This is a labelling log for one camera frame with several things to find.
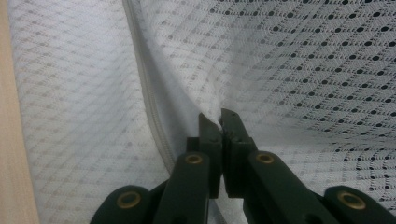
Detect white mesh laundry bag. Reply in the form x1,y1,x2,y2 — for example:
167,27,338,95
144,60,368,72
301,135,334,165
7,0,396,224

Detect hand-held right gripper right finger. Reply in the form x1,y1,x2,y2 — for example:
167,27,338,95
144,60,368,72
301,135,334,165
219,107,259,199

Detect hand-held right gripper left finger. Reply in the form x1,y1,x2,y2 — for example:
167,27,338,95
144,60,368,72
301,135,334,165
186,112,224,200

